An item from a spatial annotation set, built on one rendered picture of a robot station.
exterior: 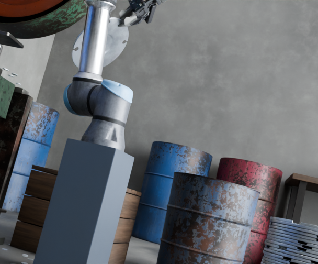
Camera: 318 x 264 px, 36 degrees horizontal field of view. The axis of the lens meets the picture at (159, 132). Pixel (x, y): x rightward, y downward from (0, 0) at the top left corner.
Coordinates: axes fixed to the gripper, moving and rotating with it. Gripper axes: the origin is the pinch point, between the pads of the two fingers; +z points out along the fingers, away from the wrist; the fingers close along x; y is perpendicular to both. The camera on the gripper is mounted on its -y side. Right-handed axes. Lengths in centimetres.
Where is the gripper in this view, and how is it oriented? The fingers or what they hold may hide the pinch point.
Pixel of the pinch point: (120, 24)
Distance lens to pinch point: 223.2
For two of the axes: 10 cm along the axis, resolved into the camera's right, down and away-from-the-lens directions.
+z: -8.3, 5.5, 0.9
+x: 5.0, 8.1, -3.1
